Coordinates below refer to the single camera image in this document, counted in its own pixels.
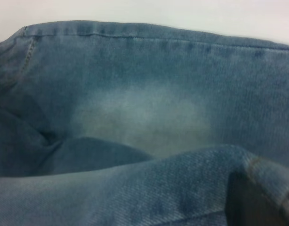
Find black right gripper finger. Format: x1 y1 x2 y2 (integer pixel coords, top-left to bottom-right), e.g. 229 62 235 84
225 171 289 226

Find blue denim pants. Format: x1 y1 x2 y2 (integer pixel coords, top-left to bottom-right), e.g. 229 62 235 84
0 20 289 226

